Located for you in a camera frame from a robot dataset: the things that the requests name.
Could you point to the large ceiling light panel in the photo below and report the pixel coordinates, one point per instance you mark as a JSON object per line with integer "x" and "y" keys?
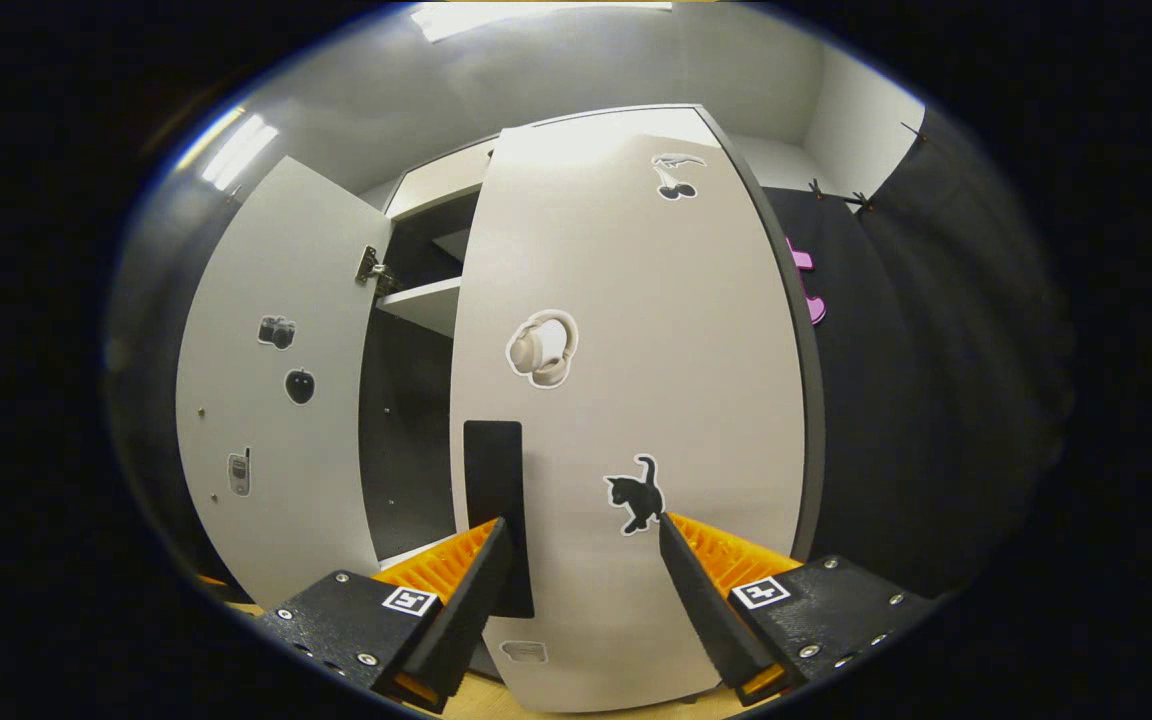
{"x": 536, "y": 15}

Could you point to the white cabinet door cat sticker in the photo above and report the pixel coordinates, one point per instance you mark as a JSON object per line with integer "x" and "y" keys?
{"x": 686, "y": 350}

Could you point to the black backdrop cloth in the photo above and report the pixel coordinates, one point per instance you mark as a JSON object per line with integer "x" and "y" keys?
{"x": 936, "y": 380}

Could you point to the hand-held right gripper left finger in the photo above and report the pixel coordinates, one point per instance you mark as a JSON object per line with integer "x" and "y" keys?
{"x": 461, "y": 620}

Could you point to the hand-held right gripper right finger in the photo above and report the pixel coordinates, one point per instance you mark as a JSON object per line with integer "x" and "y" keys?
{"x": 711, "y": 620}

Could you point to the small ceiling light panel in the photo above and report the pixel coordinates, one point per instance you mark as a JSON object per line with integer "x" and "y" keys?
{"x": 239, "y": 150}

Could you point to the white cabinet shelf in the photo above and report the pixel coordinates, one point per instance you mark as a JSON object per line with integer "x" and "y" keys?
{"x": 431, "y": 303}

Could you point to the white cabinet door camera sticker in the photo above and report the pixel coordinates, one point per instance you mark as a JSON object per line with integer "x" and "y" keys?
{"x": 266, "y": 450}

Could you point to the white shoe cabinet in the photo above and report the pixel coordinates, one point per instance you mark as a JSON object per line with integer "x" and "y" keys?
{"x": 406, "y": 430}

